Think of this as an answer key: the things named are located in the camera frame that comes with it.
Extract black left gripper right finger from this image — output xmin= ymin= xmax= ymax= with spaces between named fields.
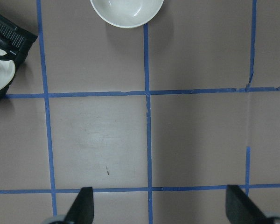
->
xmin=225 ymin=185 xmax=267 ymax=224

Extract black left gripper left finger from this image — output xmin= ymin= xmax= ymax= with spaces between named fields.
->
xmin=64 ymin=187 xmax=94 ymax=224

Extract cream plate in rack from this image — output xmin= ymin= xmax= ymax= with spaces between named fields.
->
xmin=0 ymin=49 xmax=16 ymax=90

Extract black dish rack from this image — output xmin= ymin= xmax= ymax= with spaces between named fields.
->
xmin=0 ymin=14 xmax=37 ymax=100

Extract cream ceramic bowl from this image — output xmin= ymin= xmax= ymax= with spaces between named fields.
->
xmin=91 ymin=0 xmax=164 ymax=28

